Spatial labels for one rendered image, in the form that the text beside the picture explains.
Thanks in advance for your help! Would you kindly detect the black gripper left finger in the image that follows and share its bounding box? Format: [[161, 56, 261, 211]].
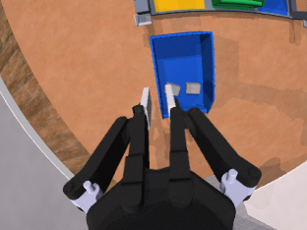
[[63, 87, 152, 214]]

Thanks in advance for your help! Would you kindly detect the grey metal shelf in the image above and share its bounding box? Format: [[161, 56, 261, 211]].
[[134, 0, 307, 28]]

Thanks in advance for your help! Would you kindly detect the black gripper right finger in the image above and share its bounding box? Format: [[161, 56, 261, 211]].
[[165, 85, 262, 212]]

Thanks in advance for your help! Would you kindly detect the blue bin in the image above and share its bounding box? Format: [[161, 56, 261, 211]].
[[150, 31, 215, 119]]

